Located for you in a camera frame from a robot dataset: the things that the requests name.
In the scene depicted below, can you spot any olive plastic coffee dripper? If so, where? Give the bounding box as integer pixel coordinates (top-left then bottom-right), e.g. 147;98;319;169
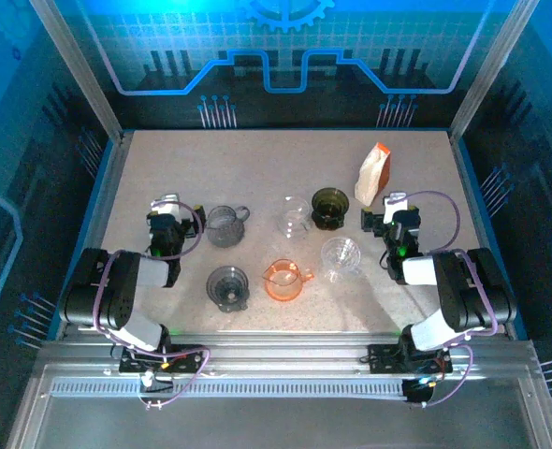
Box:
310;186;351;232

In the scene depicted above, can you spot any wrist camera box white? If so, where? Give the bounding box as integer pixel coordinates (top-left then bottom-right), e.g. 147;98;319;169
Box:
382;190;409;225
150;194;182;221

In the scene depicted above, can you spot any black connector box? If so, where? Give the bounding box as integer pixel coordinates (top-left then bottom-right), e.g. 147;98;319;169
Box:
400;376;435;407

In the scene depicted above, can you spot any grey plastic coffee dripper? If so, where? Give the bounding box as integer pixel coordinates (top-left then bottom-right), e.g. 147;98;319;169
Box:
205;265;252;313

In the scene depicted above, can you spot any aluminium frame post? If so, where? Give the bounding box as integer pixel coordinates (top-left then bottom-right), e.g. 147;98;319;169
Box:
28;0;123;141
447;0;542;141

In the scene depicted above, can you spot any grey metal panel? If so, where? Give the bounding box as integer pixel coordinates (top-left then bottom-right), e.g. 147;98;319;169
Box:
7;364;552;449

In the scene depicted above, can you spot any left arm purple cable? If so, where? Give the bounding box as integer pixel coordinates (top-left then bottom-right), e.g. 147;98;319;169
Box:
92;199;211;411

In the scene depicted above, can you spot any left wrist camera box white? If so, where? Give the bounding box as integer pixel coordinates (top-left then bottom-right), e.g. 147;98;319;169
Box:
150;194;182;221

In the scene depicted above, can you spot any aluminium side rail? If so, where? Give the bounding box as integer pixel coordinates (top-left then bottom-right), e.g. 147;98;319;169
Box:
53;129;135;340
448;133;530;340

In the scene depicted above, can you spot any grey glass coffee server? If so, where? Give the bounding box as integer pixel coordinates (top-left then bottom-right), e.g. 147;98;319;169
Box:
204;204;252;249

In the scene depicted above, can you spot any coffee filter pack orange white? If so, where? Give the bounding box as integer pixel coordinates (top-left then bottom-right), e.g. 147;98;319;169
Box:
354;141;392;207

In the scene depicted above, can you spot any slotted grey cable duct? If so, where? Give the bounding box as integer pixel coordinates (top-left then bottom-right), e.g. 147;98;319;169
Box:
50;377;411;399

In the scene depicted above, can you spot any aluminium mounting rail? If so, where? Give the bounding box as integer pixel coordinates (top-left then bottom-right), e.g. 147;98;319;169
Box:
36;329;539;381

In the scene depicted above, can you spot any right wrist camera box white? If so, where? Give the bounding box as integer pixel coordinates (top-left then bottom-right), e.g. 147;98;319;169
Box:
382;190;409;225

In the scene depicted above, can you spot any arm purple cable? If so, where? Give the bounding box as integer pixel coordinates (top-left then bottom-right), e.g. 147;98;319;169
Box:
404;189;500;408
92;199;211;411

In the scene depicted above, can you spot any orange glass coffee server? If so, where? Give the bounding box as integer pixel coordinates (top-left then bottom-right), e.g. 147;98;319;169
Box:
261;258;315;304

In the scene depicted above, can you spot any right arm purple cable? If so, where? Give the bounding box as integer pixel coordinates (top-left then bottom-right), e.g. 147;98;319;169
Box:
404;189;500;408

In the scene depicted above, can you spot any clear glass coffee server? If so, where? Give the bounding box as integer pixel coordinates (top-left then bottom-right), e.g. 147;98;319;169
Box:
277;195;313;242

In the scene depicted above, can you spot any clear plastic coffee dripper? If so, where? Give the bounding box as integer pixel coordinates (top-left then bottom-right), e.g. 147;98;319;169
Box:
320;236;363;285

